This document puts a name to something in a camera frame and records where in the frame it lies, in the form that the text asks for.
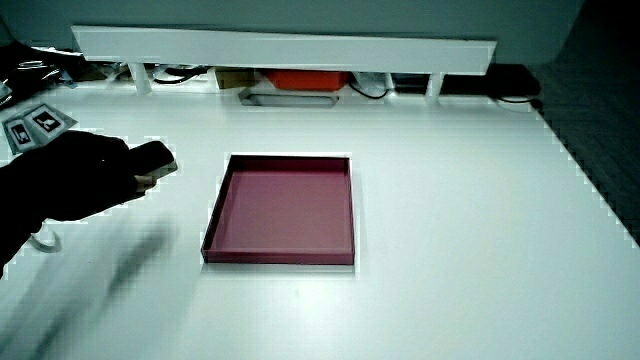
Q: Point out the orange box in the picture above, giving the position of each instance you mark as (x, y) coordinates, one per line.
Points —
(306, 79)

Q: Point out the pile of black plastic bags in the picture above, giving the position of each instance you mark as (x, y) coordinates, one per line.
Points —
(27, 67)

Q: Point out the black and white eraser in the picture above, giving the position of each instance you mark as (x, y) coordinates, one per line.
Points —
(161, 169)

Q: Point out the brown cardboard box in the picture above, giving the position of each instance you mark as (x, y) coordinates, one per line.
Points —
(235, 78)

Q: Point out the person's left forearm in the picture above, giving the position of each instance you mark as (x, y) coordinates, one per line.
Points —
(12, 215)

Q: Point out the pink square tray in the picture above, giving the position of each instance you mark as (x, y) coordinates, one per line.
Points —
(285, 210)

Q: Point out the white raised shelf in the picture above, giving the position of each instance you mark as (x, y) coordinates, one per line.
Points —
(285, 50)

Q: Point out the person's left hand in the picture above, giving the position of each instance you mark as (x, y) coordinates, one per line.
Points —
(75, 175)

